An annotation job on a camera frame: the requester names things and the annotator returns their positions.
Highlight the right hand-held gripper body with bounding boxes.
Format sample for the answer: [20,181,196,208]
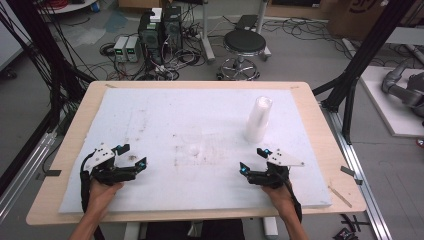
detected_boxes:
[247,148,305,190]

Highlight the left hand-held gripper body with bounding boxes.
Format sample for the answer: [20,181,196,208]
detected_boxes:
[83,142,138,186]

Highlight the stack of clear plastic cups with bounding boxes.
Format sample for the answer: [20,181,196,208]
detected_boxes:
[244,95,274,144]

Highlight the person's right hand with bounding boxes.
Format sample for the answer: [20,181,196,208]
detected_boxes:
[261,182,297,218]

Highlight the person's left hand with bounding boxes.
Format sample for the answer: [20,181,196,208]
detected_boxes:
[87,179,125,218]

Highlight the white table leg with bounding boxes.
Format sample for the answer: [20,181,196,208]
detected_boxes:
[123,221,142,240]
[263,216,279,240]

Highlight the person's dark pants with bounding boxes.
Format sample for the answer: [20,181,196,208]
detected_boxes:
[139,218,246,240]

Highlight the thin wooden stick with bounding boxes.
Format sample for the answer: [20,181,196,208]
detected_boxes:
[328,185,353,209]

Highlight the white foam mat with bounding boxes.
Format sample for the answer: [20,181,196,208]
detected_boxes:
[58,87,333,214]

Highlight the black parts on floor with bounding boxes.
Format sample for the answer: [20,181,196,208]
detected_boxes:
[333,213,371,240]

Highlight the grey bench power supply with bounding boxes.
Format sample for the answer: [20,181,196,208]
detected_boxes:
[125,35,141,63]
[113,35,129,63]

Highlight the black round stool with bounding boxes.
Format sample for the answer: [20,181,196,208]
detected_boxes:
[216,29,268,82]

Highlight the black computer tower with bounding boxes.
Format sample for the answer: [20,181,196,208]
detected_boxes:
[138,11,164,66]
[162,5,184,54]

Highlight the white base board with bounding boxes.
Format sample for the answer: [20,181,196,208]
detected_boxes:
[359,65,424,138]

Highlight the white desk leg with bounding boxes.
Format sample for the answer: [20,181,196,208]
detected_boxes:
[199,0,216,64]
[254,0,273,62]

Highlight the small white box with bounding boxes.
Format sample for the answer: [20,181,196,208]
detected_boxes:
[149,7,163,24]

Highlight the round white table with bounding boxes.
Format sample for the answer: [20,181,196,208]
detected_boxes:
[38,0,98,15]

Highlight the brown cardboard box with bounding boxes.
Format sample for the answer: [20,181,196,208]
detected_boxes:
[328,0,418,42]

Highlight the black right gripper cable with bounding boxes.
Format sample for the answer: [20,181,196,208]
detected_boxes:
[281,172,304,224]

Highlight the aluminium rail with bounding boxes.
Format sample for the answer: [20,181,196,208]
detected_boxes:
[321,103,394,240]
[0,131,58,222]

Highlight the tangle of floor cables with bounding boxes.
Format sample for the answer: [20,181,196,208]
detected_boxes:
[99,19,204,82]

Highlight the loose black floor cables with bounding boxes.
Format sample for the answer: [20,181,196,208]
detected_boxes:
[263,15,355,62]

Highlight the black frame with cables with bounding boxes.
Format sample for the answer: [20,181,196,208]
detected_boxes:
[0,0,98,134]

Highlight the black metal frame post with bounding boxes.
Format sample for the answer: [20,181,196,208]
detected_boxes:
[313,0,418,145]

